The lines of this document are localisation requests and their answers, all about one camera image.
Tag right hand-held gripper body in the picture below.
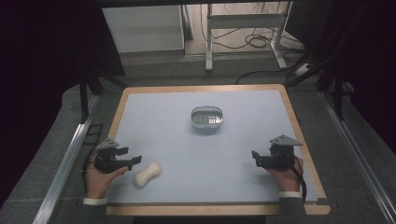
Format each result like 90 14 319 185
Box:
255 133 304 172

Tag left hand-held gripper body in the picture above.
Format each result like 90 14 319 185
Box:
93 137 131 175

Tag white bone-shaped soap bar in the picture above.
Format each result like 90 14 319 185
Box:
134 161 163 189

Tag grey oval soap dish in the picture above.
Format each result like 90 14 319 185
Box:
190 105 224 130

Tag person's left hand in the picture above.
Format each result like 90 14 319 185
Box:
85 153 129 200

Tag person's right hand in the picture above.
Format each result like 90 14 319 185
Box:
264 156 304 194

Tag pale blue table mat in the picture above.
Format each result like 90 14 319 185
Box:
106 89 318 204

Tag wooden table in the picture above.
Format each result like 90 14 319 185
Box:
106 83 332 217

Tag white power strip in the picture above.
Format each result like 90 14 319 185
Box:
293 63 314 77

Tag dark curtain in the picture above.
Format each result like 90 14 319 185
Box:
0 0 127 209
285 0 396 157

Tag white cabinet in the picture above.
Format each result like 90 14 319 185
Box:
102 5 186 54

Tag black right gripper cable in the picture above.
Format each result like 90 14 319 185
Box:
289 156 308 203

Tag aluminium rail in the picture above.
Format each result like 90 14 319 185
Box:
319 91 396 224
32 94 103 224

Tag black floor cables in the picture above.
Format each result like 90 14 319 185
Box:
199 2 309 86

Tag white metal desk frame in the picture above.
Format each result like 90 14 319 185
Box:
205 2 293 73

